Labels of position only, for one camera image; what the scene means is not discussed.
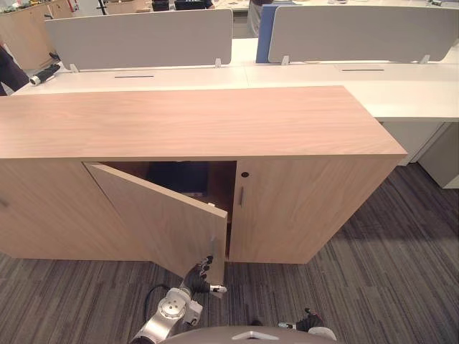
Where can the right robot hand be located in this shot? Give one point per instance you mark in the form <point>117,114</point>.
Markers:
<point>308,323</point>

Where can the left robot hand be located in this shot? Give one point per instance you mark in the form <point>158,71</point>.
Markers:
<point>197,279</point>

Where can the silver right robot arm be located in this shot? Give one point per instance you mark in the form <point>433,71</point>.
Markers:
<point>322,332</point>

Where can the wood cabinet door with lock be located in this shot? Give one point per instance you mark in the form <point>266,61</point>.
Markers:
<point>294,211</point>

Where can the light wood office cabinet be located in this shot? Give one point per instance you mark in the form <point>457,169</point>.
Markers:
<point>201,118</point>

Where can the white office desk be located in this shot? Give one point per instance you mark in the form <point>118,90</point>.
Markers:
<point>394,89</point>

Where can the grey robot torso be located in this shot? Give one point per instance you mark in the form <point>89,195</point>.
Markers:
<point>229,337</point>

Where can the grey partition clip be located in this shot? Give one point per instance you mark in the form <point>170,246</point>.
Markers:
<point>285,60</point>
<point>73,68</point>
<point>218,63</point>
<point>424,59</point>

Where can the grey desk partition panel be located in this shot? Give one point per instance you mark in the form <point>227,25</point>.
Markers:
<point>143,39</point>
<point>362,34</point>

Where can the blue desk partition panel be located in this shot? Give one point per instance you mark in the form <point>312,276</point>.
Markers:
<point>265,34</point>

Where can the spare black robot hand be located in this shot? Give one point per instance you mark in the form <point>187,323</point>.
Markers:
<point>44,74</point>

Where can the brown cardboard box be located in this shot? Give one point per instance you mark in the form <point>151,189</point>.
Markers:
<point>129,7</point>

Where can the white desk pedestal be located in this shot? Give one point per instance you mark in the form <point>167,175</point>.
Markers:
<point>426,150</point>

